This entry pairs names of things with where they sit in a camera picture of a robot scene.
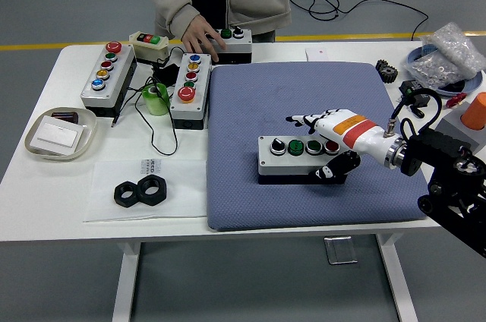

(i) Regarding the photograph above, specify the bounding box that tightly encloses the person's hand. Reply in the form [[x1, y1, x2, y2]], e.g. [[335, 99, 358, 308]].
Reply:
[[181, 14, 229, 63]]

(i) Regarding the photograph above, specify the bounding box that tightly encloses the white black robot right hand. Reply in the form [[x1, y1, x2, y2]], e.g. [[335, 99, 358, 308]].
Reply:
[[285, 108, 396, 186]]

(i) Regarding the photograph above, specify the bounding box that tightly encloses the grey four-control button box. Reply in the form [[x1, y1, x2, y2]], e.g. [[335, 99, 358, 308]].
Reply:
[[257, 134, 352, 187], [204, 27, 254, 65]]

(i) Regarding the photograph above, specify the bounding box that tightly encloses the small grey five-button box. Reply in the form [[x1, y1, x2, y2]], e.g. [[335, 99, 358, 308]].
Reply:
[[169, 52, 213, 131]]

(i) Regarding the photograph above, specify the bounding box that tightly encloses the large grey five-button box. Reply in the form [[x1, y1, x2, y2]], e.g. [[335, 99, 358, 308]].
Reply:
[[79, 41, 138, 118]]

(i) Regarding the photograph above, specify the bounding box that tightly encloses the black power adapter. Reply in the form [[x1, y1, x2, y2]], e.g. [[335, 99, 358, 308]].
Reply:
[[151, 63, 180, 86]]

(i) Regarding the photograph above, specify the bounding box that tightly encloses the black gear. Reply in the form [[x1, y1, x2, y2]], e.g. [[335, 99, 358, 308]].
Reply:
[[375, 59, 399, 84]]

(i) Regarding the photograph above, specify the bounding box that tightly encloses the small black connector device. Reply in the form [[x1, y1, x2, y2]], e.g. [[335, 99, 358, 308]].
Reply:
[[398, 79, 433, 118]]

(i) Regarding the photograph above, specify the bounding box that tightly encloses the green tape roll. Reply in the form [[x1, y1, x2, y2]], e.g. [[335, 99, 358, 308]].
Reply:
[[140, 82, 170, 117]]

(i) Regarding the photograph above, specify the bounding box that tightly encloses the blue-grey cushioned mat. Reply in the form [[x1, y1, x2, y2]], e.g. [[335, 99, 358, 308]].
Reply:
[[206, 62, 429, 232]]

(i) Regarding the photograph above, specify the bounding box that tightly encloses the white card with red mark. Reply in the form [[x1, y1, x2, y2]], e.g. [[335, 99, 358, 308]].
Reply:
[[305, 47, 330, 63]]

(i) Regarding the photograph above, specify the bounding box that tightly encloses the grey block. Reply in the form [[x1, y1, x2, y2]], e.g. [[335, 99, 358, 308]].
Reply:
[[435, 110, 486, 150]]

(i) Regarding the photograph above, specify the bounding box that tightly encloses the small red clip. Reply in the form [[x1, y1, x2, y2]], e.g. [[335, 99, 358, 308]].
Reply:
[[446, 92, 468, 108]]

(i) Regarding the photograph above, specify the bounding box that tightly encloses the metal floor plate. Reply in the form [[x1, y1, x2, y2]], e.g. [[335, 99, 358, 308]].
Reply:
[[323, 235, 359, 266]]

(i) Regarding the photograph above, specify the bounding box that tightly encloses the clear bag of washers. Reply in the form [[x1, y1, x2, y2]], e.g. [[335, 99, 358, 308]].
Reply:
[[403, 22, 486, 92]]

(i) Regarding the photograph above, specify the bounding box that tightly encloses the blue round plate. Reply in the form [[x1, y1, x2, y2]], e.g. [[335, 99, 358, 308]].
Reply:
[[406, 46, 484, 96]]

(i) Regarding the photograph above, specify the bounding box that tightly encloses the white shallow tray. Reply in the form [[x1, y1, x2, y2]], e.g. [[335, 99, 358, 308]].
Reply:
[[24, 107, 98, 163]]

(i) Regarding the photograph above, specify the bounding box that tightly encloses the white table leg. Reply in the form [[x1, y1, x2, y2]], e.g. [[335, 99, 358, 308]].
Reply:
[[374, 233, 419, 322], [111, 241, 143, 322]]

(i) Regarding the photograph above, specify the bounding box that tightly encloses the dark red small block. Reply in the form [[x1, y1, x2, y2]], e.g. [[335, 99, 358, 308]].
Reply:
[[50, 110, 80, 125]]

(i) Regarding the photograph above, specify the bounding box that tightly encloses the large black hex nut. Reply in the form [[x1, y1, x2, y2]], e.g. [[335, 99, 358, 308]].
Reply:
[[136, 173, 169, 207]]

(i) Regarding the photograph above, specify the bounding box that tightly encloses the white flat card box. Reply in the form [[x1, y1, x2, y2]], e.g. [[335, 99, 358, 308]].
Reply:
[[29, 115, 85, 156]]

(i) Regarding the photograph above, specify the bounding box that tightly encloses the small black hex nut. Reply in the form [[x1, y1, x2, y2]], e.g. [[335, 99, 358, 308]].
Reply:
[[113, 181, 144, 209]]

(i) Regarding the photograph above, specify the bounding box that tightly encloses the cream three-button switch box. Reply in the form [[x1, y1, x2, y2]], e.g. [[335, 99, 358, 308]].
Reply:
[[128, 31, 172, 65]]

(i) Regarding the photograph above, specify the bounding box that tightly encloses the thin black cable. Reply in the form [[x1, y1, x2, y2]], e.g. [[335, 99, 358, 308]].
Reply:
[[110, 46, 184, 157]]

